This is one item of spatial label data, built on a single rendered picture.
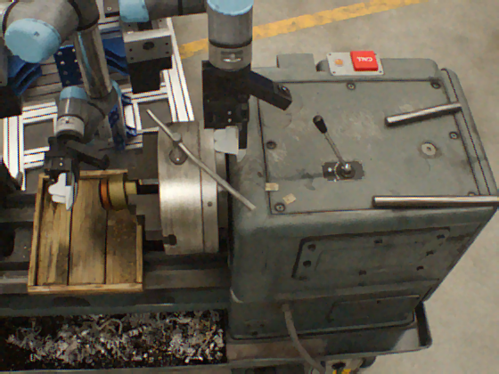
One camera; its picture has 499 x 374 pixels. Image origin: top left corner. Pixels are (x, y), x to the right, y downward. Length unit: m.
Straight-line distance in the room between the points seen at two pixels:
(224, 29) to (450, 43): 2.68
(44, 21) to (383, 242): 0.90
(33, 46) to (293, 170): 0.64
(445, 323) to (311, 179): 1.46
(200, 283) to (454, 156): 0.70
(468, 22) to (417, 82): 2.28
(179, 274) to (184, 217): 0.30
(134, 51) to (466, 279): 1.71
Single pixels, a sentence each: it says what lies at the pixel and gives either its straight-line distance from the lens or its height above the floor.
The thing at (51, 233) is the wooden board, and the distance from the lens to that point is 1.69.
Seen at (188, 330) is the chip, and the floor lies 0.55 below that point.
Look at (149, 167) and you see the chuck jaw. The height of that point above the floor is 1.14.
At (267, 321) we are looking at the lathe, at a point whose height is 0.68.
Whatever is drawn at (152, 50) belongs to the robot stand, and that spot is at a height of 1.07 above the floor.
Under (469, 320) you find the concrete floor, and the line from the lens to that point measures 2.67.
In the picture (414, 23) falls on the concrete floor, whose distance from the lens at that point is 3.63.
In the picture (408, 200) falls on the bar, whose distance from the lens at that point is 1.28.
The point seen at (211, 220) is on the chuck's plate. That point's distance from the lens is 1.33.
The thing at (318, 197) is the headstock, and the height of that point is 1.25.
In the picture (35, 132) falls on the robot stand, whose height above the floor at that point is 0.21.
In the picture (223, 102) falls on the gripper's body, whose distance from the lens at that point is 1.07.
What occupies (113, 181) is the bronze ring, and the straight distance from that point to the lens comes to 1.45.
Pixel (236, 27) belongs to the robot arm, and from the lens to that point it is 1.00.
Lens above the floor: 2.33
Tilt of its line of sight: 57 degrees down
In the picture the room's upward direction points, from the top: 4 degrees clockwise
